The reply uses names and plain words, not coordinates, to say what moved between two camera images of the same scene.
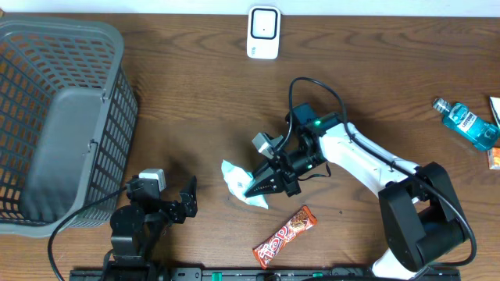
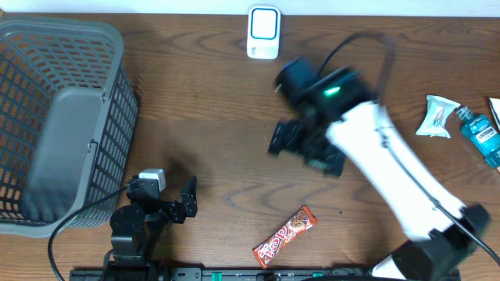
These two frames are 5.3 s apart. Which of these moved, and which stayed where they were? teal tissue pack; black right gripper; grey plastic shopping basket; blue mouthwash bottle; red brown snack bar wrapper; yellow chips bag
Moved: black right gripper; teal tissue pack; blue mouthwash bottle
Stayed: grey plastic shopping basket; yellow chips bag; red brown snack bar wrapper
